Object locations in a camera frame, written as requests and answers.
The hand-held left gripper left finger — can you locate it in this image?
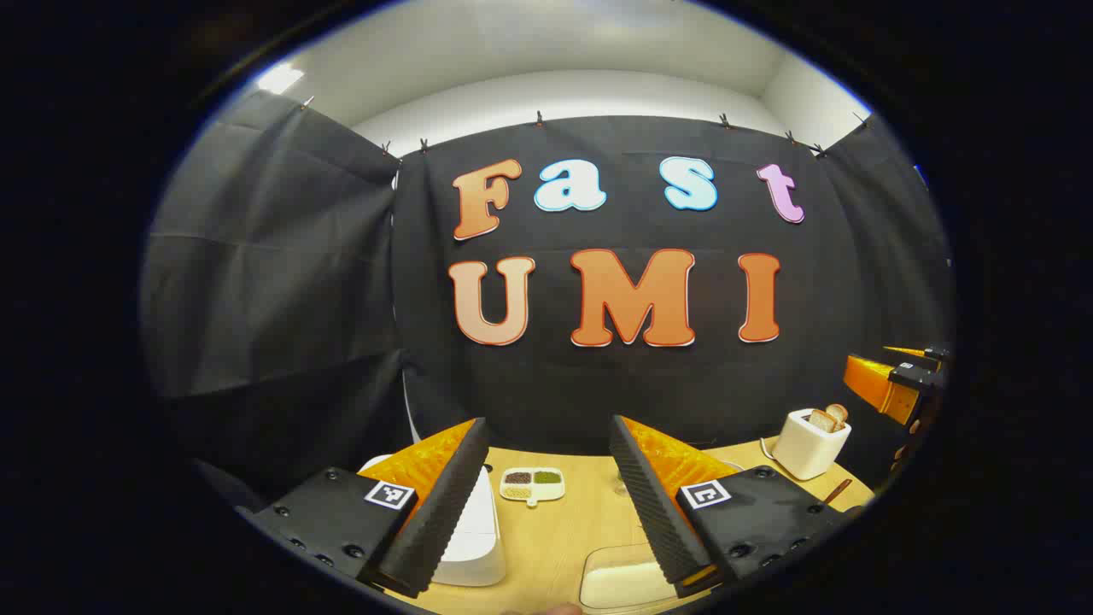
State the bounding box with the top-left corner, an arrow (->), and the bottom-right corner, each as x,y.
235,416 -> 491,600

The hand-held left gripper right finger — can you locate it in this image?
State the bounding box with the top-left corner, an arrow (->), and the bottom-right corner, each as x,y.
609,415 -> 865,599

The white rice cooker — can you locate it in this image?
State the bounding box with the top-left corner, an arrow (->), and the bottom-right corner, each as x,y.
359,454 -> 506,589

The clear plastic rice box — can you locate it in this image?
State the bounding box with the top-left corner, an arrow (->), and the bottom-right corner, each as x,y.
579,542 -> 686,612

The white rice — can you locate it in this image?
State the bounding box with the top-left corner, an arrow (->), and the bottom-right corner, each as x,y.
583,559 -> 675,609

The white divided dish of grains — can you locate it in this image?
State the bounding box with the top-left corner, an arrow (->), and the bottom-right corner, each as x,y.
500,467 -> 566,508

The white toaster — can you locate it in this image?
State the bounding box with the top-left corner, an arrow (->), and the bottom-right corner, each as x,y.
771,408 -> 853,481

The black backdrop cloth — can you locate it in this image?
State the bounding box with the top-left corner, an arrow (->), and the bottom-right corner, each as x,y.
141,90 -> 956,505

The ceiling light panel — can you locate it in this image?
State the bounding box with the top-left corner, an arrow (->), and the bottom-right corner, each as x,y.
256,63 -> 306,96

